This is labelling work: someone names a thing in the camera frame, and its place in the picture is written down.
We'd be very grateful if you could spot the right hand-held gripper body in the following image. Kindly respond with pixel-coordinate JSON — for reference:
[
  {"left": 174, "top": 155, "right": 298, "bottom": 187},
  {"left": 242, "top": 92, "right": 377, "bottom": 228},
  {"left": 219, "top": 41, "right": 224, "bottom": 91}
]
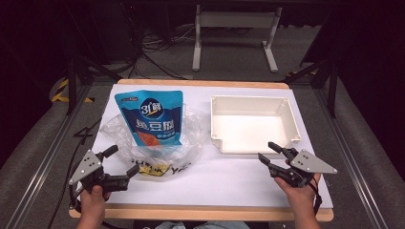
[{"left": 269, "top": 147, "right": 339, "bottom": 189}]

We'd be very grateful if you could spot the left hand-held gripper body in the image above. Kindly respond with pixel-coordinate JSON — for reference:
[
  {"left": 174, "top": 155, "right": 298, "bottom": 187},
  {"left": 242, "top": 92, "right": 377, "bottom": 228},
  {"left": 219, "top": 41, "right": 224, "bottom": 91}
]
[{"left": 68, "top": 149, "right": 131, "bottom": 194}]

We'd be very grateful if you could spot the white plastic box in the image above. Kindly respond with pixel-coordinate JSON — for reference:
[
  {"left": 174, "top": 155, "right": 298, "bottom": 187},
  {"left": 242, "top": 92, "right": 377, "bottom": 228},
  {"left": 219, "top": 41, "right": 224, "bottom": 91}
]
[{"left": 209, "top": 94, "right": 302, "bottom": 156}]

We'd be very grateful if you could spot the blue food pouch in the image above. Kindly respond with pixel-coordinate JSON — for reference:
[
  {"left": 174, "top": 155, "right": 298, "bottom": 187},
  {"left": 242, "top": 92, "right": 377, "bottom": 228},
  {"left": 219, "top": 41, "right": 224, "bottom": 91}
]
[{"left": 114, "top": 89, "right": 184, "bottom": 148}]

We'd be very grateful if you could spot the clear plastic bag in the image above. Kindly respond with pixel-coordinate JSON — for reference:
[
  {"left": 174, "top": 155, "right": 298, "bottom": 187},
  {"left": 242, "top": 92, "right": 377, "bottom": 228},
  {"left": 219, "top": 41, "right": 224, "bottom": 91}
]
[{"left": 98, "top": 104, "right": 208, "bottom": 183}]

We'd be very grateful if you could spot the person's right hand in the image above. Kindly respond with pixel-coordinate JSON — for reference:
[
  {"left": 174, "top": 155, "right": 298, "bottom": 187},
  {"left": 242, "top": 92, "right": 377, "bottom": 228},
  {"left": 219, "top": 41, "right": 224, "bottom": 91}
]
[{"left": 273, "top": 173, "right": 322, "bottom": 218}]

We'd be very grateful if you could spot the person's left hand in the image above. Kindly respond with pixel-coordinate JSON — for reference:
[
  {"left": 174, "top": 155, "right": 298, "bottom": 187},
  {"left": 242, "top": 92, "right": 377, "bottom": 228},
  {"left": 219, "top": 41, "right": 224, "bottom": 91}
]
[{"left": 79, "top": 185, "right": 111, "bottom": 221}]

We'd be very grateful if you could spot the white table mat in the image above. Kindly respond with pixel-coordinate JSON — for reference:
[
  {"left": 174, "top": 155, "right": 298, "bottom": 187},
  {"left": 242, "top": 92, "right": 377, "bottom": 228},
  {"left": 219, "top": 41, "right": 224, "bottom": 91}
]
[{"left": 75, "top": 83, "right": 334, "bottom": 210}]

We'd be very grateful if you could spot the yellow black floor tape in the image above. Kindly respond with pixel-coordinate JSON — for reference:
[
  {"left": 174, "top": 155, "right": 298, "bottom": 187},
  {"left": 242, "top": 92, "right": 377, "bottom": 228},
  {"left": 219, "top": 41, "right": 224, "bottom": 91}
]
[{"left": 51, "top": 78, "right": 96, "bottom": 104}]

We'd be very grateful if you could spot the black metal stand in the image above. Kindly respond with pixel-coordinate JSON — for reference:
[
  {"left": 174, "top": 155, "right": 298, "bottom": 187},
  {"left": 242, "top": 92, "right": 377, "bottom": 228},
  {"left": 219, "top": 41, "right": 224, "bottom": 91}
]
[
  {"left": 65, "top": 53, "right": 123, "bottom": 116},
  {"left": 283, "top": 55, "right": 340, "bottom": 119}
]

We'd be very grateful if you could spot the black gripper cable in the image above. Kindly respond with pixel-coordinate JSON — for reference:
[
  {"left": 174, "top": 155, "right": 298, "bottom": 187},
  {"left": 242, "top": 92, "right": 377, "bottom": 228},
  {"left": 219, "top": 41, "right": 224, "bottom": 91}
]
[
  {"left": 309, "top": 176, "right": 324, "bottom": 216},
  {"left": 47, "top": 117, "right": 103, "bottom": 229}
]

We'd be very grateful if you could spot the aluminium floor rail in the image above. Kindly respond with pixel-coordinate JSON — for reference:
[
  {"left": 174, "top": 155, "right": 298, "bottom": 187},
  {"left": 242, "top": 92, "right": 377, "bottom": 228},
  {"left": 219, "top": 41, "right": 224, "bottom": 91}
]
[
  {"left": 313, "top": 89, "right": 390, "bottom": 229},
  {"left": 4, "top": 84, "right": 94, "bottom": 229}
]

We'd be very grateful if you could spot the bundle of floor cables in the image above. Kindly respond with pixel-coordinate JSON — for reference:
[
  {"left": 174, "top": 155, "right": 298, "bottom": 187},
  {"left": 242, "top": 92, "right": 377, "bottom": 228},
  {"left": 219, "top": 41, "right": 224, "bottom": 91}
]
[{"left": 125, "top": 23, "right": 197, "bottom": 80}]

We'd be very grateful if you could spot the white metal stand frame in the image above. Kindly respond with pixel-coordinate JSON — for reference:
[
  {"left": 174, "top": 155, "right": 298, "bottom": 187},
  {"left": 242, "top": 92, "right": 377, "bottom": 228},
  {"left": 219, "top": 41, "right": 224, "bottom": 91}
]
[{"left": 191, "top": 4, "right": 284, "bottom": 73}]

